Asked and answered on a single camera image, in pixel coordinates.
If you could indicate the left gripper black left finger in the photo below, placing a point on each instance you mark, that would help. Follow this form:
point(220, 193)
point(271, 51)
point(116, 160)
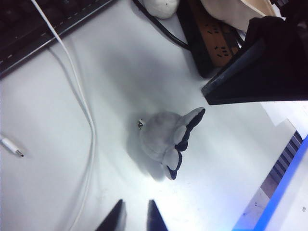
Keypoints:
point(118, 219)

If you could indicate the black power strip wooden face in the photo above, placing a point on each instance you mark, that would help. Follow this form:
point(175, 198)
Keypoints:
point(211, 43)

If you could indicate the black mechanical keyboard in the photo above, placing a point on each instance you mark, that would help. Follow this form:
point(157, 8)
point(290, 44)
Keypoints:
point(21, 29)

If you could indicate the white paper sheet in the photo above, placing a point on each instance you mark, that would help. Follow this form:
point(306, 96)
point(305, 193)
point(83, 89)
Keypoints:
point(286, 113)

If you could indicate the grey-white plush ball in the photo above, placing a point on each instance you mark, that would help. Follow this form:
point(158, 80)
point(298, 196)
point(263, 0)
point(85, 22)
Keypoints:
point(161, 7)

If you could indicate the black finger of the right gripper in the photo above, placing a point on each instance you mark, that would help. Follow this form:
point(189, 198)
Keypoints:
point(264, 77)
point(269, 29)

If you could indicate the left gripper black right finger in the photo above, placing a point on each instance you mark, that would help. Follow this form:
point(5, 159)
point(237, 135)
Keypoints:
point(155, 219)

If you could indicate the grey black plush octopus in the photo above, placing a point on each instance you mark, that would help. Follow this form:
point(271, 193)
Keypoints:
point(158, 137)

